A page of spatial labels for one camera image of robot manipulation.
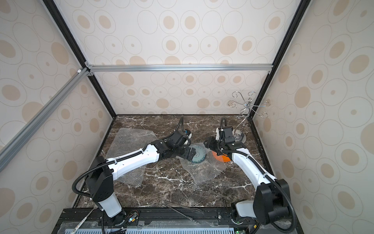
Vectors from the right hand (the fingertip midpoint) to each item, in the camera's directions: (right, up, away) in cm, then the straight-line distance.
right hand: (212, 143), depth 86 cm
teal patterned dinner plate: (-7, -9, +9) cm, 15 cm away
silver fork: (-63, -32, -10) cm, 71 cm away
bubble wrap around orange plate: (-62, -1, +17) cm, 64 cm away
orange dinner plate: (+8, -10, +5) cm, 13 cm away
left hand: (-11, -4, -4) cm, 13 cm away
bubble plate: (-4, -16, +6) cm, 18 cm away
